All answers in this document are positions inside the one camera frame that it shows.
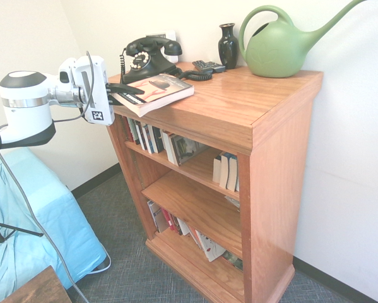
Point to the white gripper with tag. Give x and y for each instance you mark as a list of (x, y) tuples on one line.
[(95, 91)]

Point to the large paperback with hat cover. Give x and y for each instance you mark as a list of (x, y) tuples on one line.
[(163, 91)]

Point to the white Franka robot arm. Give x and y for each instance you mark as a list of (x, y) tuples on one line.
[(24, 107)]

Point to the white green spine book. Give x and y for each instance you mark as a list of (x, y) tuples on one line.
[(134, 132)]

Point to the black rotary telephone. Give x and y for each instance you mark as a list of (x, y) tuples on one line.
[(195, 75), (147, 60)]

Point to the black spine slim book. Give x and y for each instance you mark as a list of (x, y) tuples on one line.
[(141, 137)]

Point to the blue white spine book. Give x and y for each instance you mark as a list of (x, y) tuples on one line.
[(148, 140)]

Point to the black cover thick book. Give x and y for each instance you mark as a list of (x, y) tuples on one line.
[(157, 140)]

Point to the book with white page edges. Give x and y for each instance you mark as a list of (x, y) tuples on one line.
[(169, 148)]

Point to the photo cover leaning book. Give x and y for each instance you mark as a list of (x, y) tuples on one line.
[(187, 148)]

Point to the black remote control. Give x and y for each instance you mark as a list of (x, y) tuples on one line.
[(202, 65), (217, 67)]

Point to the oak wooden bookshelf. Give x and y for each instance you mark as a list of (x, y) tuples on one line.
[(233, 107)]

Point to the black glossy vase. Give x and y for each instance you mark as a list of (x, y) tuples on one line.
[(228, 47)]

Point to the short cream pages book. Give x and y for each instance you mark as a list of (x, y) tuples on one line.
[(217, 170)]

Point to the grey cover paperback book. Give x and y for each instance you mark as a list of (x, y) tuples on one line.
[(158, 217)]

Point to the blue cover cream pages book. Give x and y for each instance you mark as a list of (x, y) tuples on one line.
[(225, 172), (233, 175)]

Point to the bright red spine book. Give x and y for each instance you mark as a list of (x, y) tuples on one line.
[(167, 221)]

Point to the dark red black book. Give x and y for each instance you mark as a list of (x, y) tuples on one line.
[(176, 225)]

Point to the light blue cloth cover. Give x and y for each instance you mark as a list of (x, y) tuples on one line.
[(24, 202)]

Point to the plain white thin book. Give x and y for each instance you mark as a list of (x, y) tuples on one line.
[(183, 228)]

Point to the flat lying pale booklet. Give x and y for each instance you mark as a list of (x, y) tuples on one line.
[(233, 202)]

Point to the thin pale leaning book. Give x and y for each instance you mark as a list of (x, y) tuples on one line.
[(195, 237)]

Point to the green plastic watering can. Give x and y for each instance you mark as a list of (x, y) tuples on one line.
[(277, 50)]

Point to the white book with red marks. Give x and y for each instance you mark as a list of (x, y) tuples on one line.
[(211, 247)]

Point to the dark green cover book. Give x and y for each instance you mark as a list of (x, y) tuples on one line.
[(233, 260)]

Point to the small wooden table corner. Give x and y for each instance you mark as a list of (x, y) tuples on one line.
[(40, 287)]

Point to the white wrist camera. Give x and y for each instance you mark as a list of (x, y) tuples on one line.
[(65, 74)]

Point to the white wall plate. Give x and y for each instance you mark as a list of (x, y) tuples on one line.
[(171, 36)]

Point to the white metal furniture frame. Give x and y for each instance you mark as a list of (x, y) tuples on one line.
[(102, 266)]

